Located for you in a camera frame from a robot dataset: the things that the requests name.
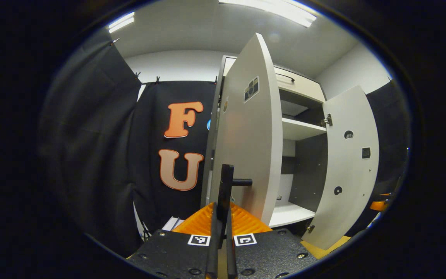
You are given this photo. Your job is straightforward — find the small ceiling light panel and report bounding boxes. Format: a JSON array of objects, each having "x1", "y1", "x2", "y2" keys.
[{"x1": 108, "y1": 12, "x2": 135, "y2": 33}]

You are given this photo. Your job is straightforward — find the white box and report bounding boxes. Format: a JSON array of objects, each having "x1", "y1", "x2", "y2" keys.
[{"x1": 162, "y1": 216, "x2": 185, "y2": 232}]

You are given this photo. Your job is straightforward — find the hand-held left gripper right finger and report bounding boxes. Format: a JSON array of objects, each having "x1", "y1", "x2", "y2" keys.
[{"x1": 226, "y1": 201, "x2": 319, "y2": 279}]

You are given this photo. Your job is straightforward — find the white cabinet door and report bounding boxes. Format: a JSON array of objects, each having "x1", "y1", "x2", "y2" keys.
[
  {"x1": 209, "y1": 33, "x2": 283, "y2": 234},
  {"x1": 302, "y1": 85, "x2": 380, "y2": 250}
]

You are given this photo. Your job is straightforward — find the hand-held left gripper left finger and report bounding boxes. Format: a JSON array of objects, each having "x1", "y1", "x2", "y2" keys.
[{"x1": 127, "y1": 201, "x2": 220, "y2": 279}]

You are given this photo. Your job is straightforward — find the long ceiling light panel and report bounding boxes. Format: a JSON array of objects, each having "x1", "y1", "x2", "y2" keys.
[{"x1": 218, "y1": 0, "x2": 317, "y2": 28}]

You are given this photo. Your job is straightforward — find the white double-door shoe cabinet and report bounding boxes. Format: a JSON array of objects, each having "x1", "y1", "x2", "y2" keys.
[{"x1": 201, "y1": 55, "x2": 329, "y2": 229}]

